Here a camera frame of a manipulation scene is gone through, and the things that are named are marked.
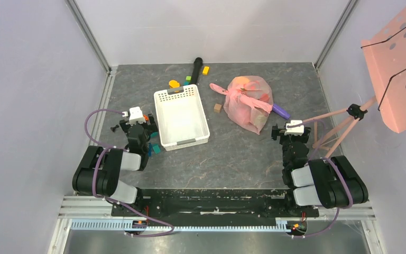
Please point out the white plastic basket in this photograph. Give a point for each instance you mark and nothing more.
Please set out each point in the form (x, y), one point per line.
(180, 117)

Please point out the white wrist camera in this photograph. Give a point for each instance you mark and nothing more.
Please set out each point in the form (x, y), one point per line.
(136, 116)
(294, 127)

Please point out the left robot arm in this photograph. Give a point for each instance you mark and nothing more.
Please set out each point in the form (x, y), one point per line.
(99, 173)

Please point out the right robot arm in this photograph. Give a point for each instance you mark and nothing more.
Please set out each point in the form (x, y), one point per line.
(325, 182)

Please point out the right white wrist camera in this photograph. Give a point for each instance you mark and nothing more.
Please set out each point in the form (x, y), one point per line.
(294, 127)

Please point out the small black piece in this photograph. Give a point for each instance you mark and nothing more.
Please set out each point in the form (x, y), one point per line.
(113, 129)

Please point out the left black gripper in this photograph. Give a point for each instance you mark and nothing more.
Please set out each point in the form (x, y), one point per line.
(151, 127)

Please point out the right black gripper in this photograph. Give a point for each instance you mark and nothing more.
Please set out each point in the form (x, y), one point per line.
(290, 136)

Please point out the brown wooden cube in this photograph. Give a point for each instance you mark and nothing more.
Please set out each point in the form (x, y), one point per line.
(218, 108)

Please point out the black cylinder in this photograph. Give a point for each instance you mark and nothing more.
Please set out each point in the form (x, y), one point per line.
(197, 65)

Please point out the orange yellow toy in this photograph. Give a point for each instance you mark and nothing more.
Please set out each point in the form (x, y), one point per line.
(174, 87)

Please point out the yellow block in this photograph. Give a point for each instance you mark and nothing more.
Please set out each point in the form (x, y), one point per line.
(205, 70)

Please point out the purple toy bat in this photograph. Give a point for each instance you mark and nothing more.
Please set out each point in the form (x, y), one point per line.
(280, 111)

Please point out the pink music stand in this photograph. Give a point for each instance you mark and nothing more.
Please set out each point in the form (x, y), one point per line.
(385, 57)

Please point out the pink plastic bag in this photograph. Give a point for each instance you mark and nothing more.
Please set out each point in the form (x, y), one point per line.
(248, 101)

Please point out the teal small block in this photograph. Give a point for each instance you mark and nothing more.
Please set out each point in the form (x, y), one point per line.
(156, 148)

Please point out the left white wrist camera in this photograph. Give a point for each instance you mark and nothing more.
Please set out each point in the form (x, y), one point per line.
(136, 116)

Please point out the white cable duct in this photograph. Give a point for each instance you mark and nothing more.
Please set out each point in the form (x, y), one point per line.
(128, 225)

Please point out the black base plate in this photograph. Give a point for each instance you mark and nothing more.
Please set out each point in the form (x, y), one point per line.
(218, 207)

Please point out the blue block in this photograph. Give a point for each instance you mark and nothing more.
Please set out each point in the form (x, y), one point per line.
(150, 150)

